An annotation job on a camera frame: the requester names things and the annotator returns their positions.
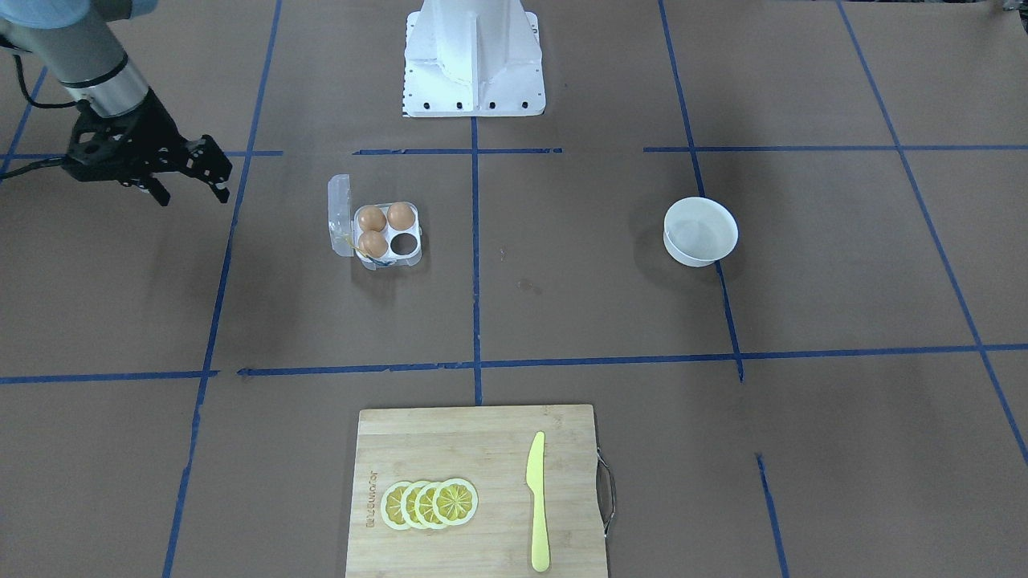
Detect yellow plastic knife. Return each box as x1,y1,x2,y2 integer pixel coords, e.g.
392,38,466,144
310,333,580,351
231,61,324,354
525,431,551,573

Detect brown egg in carton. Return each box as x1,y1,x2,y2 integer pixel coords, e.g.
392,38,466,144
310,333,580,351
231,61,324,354
386,201,416,231
356,206,388,233

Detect lemon slice three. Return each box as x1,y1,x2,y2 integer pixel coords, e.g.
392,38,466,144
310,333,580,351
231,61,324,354
414,482,445,530

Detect lemon slice one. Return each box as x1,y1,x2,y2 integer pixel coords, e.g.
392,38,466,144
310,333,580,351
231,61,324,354
381,480,411,531

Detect lemon slice four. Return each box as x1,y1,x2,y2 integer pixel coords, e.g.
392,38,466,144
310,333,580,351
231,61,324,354
432,477,479,527

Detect white ceramic bowl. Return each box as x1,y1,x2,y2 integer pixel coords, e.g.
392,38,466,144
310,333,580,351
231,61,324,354
663,197,739,268

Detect clear plastic egg carton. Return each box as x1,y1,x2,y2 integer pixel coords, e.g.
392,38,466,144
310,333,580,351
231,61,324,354
327,174,423,270

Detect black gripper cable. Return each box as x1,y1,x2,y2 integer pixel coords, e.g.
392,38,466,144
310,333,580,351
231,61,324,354
0,48,81,185

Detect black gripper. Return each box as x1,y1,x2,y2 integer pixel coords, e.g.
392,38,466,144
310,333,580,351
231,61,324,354
63,88,234,207

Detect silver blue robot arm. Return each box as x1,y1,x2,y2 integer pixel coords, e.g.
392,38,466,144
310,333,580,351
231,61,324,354
2,1,234,207

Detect brown egg from bowl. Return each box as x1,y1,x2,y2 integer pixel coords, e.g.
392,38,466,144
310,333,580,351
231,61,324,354
357,230,390,260

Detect bamboo cutting board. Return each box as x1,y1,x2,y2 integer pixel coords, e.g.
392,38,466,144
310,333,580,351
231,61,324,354
345,404,610,577

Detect lemon slice two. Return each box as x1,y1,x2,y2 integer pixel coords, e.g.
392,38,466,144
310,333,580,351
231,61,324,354
400,480,427,530

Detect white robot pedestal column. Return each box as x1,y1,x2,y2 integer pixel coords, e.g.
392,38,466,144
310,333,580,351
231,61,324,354
402,1,547,118

